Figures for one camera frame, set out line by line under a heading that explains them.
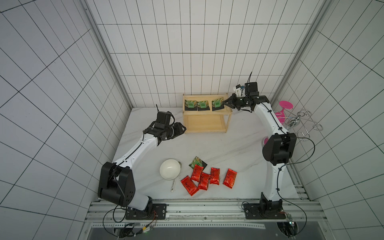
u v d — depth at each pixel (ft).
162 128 2.13
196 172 2.74
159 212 2.37
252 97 2.25
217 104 3.01
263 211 2.16
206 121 3.61
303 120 2.42
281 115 2.90
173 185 2.66
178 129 2.44
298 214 2.31
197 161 2.95
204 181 2.66
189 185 2.61
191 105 3.03
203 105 3.03
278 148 1.78
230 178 2.69
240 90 2.74
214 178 2.66
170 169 2.80
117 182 1.29
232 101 2.61
